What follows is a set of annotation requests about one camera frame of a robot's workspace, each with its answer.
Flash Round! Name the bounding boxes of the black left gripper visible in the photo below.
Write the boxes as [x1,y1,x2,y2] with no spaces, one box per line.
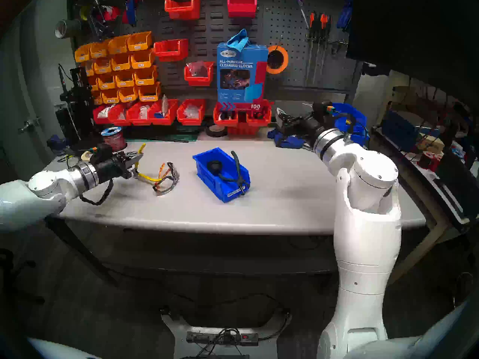
[95,151,145,180]

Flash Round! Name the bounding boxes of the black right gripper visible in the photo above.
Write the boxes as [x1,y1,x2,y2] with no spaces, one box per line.
[276,106,319,137]

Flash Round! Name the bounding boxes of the yellow handled pliers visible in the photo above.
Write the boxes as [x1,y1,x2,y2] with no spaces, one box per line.
[134,143,167,183]

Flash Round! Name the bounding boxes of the clear safety glasses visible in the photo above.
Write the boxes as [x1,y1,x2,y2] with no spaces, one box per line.
[152,162,180,196]

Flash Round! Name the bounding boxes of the dark green handled pliers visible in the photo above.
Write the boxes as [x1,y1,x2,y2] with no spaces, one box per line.
[219,151,248,195]

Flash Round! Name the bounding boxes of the blue labelled storage bin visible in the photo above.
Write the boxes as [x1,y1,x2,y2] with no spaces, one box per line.
[193,147,251,203]

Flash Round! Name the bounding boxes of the blue cleaning cloths box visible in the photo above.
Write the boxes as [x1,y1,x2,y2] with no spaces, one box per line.
[216,42,269,111]

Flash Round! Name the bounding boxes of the small cardboard box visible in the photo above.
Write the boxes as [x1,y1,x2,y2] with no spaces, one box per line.
[415,135,446,155]

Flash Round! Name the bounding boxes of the red stackable parts bin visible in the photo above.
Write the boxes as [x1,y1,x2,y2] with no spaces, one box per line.
[126,101,152,126]
[148,99,179,126]
[108,102,131,126]
[177,99,206,126]
[213,102,240,127]
[245,99,274,127]

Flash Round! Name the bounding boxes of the blue bar clamp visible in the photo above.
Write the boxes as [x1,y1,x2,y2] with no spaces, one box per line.
[273,132,313,150]

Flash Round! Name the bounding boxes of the stack of red bins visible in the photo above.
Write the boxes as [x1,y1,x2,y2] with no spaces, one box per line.
[226,121,262,135]

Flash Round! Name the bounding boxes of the orange tape roll on pegboard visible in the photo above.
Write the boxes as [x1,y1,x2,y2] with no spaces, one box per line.
[266,45,289,75]

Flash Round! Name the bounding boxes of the green cutting mat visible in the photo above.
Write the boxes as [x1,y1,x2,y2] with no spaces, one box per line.
[127,132,199,142]

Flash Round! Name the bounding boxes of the orange bin labelled M2.5-5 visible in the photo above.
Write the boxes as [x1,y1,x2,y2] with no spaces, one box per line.
[118,86,140,102]

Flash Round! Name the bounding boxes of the black bit holder tower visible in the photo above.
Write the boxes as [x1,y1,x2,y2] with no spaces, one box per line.
[69,106,88,138]

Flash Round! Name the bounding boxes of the orange bin labelled M4-0.7 HEX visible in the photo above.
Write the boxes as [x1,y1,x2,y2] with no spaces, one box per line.
[138,82,161,101]

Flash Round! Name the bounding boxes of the blue bench vise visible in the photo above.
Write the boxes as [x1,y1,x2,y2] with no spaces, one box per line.
[47,135,70,154]

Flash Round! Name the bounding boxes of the orange bin labelled M3-8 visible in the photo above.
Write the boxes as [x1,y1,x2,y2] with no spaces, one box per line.
[115,70,136,88]

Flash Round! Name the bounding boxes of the blue microfibre cloth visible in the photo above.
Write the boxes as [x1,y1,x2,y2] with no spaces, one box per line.
[226,28,250,52]

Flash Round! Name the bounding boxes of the orange bin labelled M3-6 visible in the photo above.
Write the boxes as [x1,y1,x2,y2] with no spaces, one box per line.
[134,65,158,86]

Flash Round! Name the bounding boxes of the black metal press stand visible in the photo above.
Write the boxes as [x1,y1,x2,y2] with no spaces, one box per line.
[59,66,95,138]

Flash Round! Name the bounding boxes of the red louvre bin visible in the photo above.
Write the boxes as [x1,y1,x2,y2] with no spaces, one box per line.
[153,39,189,62]
[165,0,201,20]
[184,62,215,86]

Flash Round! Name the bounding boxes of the orange black screwdriver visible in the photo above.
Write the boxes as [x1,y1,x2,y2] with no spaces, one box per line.
[318,14,333,86]
[304,11,318,86]
[314,13,327,86]

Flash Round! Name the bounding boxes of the orange bin labelled M4-6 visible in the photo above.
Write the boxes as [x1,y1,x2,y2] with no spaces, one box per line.
[111,53,133,71]

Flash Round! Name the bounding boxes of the orange bin labelled M3-4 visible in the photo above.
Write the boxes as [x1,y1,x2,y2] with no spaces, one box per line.
[130,49,155,69]

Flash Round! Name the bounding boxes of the dark grey tool panel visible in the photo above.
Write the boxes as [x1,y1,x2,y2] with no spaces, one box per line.
[69,0,363,101]

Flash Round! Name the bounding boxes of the black soldering iron pen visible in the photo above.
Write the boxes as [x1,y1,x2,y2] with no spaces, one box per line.
[57,64,73,93]

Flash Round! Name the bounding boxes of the crimson louvre bin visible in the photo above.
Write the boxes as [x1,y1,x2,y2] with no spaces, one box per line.
[227,0,258,18]

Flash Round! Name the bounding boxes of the orange bin labelled M3X8 BAD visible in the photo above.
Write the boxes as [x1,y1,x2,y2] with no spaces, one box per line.
[90,40,112,59]

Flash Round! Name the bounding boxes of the orange bin labelled M3X5X4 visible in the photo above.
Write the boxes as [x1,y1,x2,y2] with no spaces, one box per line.
[74,43,95,62]

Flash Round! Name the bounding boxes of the orange bin labelled M3X6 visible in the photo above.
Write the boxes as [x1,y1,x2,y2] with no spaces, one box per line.
[126,31,153,51]

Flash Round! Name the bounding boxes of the blue spring clamps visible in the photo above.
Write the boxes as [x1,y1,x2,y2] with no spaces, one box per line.
[336,0,354,33]

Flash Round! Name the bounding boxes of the dark blue case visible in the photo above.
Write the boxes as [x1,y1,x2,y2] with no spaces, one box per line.
[382,110,421,151]

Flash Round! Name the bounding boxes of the dark grey C-clamp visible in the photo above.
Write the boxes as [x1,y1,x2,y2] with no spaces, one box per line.
[103,20,122,39]
[87,0,113,41]

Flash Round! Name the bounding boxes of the red white tape roll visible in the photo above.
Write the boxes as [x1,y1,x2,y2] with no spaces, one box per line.
[95,6,122,22]

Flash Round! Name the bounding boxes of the black monitor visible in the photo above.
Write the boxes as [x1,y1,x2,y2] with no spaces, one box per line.
[346,0,479,108]

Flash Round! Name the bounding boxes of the black flat device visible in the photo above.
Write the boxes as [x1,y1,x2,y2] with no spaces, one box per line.
[434,153,479,222]

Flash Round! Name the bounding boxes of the black power strip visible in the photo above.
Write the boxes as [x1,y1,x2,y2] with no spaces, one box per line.
[186,330,259,347]

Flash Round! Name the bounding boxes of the white robot torso shell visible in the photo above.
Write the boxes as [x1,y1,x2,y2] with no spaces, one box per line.
[22,336,103,359]

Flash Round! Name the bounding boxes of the red wire spool blue label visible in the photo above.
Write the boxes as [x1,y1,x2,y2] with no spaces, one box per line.
[101,126,128,152]

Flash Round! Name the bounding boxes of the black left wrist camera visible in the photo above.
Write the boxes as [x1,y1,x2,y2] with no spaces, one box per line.
[89,143,113,162]

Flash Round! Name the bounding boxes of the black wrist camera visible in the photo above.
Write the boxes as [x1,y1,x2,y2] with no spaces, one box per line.
[89,143,113,162]
[312,100,336,119]

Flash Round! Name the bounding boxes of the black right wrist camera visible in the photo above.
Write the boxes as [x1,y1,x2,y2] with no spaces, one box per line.
[312,100,336,119]

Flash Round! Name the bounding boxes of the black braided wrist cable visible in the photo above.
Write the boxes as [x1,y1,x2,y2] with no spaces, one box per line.
[329,112,356,142]
[78,178,114,206]

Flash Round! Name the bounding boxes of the silver door handle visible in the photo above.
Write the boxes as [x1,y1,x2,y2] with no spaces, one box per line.
[17,117,42,134]

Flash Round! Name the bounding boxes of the silver duct tape roll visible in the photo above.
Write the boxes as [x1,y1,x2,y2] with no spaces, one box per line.
[54,19,82,39]

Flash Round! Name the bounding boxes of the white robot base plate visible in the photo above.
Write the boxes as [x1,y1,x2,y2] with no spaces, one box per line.
[160,306,293,359]

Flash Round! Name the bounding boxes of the black floor power cable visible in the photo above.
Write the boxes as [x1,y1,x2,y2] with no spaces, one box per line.
[101,267,292,342]

